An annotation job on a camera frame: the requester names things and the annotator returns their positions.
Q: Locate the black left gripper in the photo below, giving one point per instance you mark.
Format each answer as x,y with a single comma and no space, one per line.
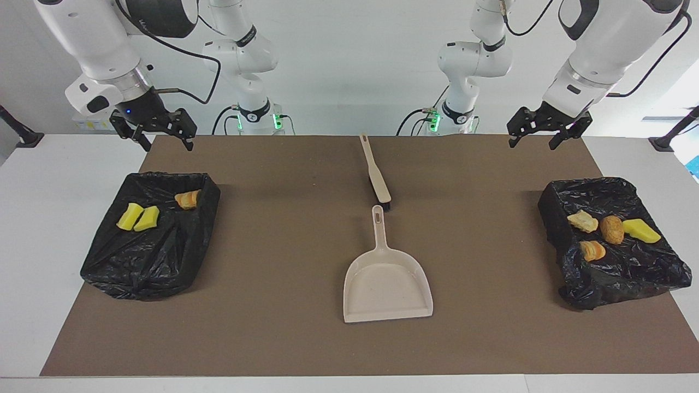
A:
554,117

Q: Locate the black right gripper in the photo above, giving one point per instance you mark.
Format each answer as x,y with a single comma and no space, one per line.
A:
144,112

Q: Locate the beige crusty bread chunk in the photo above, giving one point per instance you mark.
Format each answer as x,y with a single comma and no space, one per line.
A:
188,200

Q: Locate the curved yellow sponge piece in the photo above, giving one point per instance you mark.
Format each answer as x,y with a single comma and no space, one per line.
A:
147,218

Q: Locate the notched yellow sponge piece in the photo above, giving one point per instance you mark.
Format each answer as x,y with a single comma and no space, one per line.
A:
129,216

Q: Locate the pale yellowish bread lump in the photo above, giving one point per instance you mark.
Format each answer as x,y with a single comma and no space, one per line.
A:
582,221

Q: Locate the orange-brown nugget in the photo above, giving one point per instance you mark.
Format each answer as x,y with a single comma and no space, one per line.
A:
612,229

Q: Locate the layered croissant piece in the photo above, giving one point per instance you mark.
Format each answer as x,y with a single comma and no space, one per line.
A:
592,250

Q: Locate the chunky yellow sponge piece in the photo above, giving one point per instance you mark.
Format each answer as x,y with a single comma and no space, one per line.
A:
641,231

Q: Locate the beige hand brush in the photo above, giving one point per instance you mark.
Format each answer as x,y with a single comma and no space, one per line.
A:
378,183

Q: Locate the beige plastic dustpan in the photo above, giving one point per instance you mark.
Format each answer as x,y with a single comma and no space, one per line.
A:
387,289

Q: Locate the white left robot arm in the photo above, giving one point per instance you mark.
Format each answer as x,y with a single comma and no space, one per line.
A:
606,49

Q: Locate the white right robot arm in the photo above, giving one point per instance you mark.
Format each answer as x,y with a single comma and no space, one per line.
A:
93,49

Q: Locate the bin lined with black bag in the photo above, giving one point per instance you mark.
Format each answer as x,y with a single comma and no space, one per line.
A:
147,262
617,273

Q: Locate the blue panel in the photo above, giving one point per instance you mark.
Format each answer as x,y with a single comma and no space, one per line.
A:
695,168

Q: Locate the brown table mat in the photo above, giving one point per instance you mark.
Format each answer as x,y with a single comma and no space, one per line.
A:
273,338

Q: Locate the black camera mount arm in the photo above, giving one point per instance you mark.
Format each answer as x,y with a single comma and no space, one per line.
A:
22,134
671,134

